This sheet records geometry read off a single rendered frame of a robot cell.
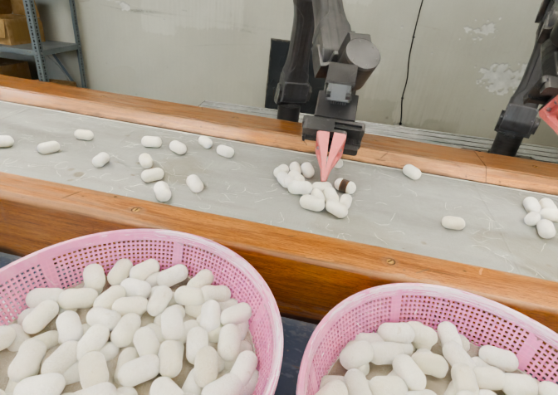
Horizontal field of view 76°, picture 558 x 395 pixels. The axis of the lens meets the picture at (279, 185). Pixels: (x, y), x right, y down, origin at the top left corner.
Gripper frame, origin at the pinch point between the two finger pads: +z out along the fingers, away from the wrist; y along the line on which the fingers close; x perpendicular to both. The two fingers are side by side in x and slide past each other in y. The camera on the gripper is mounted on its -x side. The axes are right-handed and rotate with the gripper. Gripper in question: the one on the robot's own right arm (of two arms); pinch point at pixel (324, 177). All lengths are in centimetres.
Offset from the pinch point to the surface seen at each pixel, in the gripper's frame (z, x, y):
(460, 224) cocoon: 4.9, -2.9, 20.0
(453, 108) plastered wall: -142, 160, 77
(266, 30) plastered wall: -157, 126, -57
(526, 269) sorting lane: 10.4, -5.7, 26.9
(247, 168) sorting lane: -0.5, 2.9, -13.3
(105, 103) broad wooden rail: -13, 10, -49
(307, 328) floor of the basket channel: 23.0, -8.0, 1.4
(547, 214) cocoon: -1.2, 2.0, 34.7
